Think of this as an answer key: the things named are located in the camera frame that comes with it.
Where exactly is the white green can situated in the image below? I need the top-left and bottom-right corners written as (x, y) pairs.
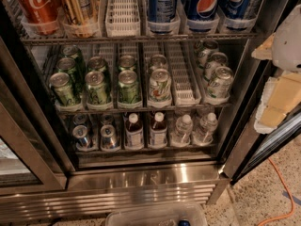
top-left (149, 54), bottom-right (168, 73)
top-left (149, 69), bottom-right (171, 102)

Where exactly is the clear plastic bin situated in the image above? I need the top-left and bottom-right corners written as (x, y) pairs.
top-left (105, 202), bottom-right (208, 226)

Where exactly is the stainless steel fridge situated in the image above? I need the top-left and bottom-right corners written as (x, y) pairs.
top-left (0, 0), bottom-right (299, 222)

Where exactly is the gold soda can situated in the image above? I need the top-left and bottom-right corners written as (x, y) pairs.
top-left (62, 0), bottom-right (97, 38)

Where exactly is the white green can back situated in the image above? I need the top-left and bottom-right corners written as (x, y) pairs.
top-left (149, 54), bottom-right (168, 73)

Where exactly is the white can right middle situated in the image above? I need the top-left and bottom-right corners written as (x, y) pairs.
top-left (203, 52), bottom-right (228, 81)

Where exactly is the brown drink bottle right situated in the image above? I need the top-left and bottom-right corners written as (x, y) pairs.
top-left (149, 112), bottom-right (167, 149)

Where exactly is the empty white tray middle shelf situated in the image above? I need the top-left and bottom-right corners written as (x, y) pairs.
top-left (165, 42), bottom-right (201, 106)

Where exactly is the silver can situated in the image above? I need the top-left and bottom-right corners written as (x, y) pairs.
top-left (101, 124), bottom-right (119, 151)
top-left (100, 114), bottom-right (115, 125)
top-left (72, 114), bottom-right (89, 126)
top-left (72, 125), bottom-right (91, 149)

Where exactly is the clear water bottle right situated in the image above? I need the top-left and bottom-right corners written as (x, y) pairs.
top-left (193, 112), bottom-right (218, 146)

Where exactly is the empty white tray shelf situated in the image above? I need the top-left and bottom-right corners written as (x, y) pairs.
top-left (105, 0), bottom-right (140, 37)
top-left (165, 42), bottom-right (201, 106)

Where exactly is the green can column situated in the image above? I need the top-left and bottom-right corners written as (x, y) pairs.
top-left (119, 70), bottom-right (141, 105)
top-left (119, 55), bottom-right (136, 72)
top-left (87, 56), bottom-right (110, 79)
top-left (85, 71), bottom-right (111, 105)

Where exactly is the blue pepsi can left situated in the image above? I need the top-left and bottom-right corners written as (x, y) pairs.
top-left (147, 0), bottom-right (177, 34)

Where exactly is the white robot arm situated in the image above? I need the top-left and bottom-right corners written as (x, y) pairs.
top-left (251, 5), bottom-right (301, 134)

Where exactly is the empty white tray top shelf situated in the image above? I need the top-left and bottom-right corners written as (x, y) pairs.
top-left (105, 0), bottom-right (140, 37)

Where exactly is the silver can bottom left back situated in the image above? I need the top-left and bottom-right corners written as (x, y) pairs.
top-left (72, 114), bottom-right (89, 126)

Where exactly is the brown drink bottle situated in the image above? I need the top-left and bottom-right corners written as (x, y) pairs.
top-left (125, 113), bottom-right (144, 150)
top-left (149, 112), bottom-right (167, 149)

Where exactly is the white green can front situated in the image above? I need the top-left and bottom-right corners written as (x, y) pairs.
top-left (149, 69), bottom-right (171, 102)

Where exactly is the silver can bottom left front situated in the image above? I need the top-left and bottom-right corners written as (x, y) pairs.
top-left (72, 125), bottom-right (91, 149)

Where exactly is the white can right front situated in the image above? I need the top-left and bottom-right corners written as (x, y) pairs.
top-left (206, 66), bottom-right (233, 99)

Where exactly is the blue pepsi can middle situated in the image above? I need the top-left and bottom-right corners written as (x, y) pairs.
top-left (184, 0), bottom-right (218, 32)

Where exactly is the brown drink bottle left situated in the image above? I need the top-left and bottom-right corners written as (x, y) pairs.
top-left (125, 113), bottom-right (144, 150)

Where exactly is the fridge glass door right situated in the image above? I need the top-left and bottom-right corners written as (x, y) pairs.
top-left (230, 105), bottom-right (301, 186)

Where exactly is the clear water bottle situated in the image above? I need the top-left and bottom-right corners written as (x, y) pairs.
top-left (171, 114), bottom-right (193, 147)
top-left (193, 112), bottom-right (218, 146)

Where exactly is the red coca cola can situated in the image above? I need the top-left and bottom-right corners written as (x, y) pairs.
top-left (17, 0), bottom-right (58, 35)

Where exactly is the clear water bottle left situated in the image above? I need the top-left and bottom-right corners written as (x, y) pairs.
top-left (171, 114), bottom-right (193, 147)

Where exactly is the orange cable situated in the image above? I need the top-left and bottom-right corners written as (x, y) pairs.
top-left (257, 157), bottom-right (296, 226)

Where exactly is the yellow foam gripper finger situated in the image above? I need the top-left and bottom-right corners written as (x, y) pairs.
top-left (254, 72), bottom-right (301, 134)
top-left (251, 34), bottom-right (275, 60)

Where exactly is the white can right back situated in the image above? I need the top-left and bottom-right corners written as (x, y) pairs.
top-left (194, 40), bottom-right (219, 69)

